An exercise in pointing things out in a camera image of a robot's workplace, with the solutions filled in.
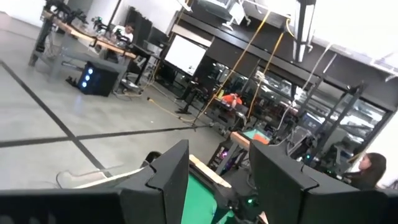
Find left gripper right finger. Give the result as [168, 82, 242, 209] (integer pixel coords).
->
[248, 139, 398, 224]

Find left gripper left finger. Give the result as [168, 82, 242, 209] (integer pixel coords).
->
[0, 139, 190, 224]

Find clear plastic bin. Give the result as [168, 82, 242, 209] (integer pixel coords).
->
[55, 164, 149, 190]

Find person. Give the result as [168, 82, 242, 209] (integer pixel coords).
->
[221, 92, 244, 109]
[341, 151, 389, 191]
[112, 22, 137, 45]

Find black table clamp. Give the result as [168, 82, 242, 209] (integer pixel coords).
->
[141, 151, 163, 169]

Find neighbouring table green mat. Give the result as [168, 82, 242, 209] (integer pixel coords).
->
[229, 128, 272, 151]

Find black computer tower blue lights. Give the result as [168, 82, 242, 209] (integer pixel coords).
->
[76, 60, 121, 98]

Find black floor stand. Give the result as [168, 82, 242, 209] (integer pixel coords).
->
[175, 79, 208, 115]

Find white screen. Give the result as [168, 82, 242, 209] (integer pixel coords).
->
[164, 33, 208, 78]

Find black monitor bank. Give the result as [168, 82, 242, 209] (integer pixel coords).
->
[125, 6, 170, 47]

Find yellow floor cable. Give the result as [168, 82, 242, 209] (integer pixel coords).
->
[146, 97, 200, 123]

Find yellow hanging cable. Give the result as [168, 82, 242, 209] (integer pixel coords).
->
[192, 9, 272, 125]
[247, 30, 285, 121]

